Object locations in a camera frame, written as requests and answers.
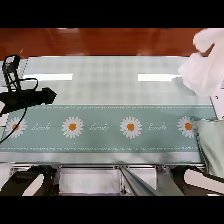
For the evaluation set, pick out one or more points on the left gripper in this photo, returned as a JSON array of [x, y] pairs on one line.
[[26, 99]]

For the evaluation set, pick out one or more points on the white garment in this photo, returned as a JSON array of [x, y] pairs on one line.
[[206, 71]]

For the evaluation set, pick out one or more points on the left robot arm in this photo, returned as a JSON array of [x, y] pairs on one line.
[[31, 181]]

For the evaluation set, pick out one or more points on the pale green garment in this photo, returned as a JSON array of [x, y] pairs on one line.
[[213, 143]]

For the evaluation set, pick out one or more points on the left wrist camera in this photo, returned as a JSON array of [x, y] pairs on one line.
[[10, 64]]

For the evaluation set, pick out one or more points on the silver frame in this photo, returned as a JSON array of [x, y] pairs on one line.
[[100, 180]]

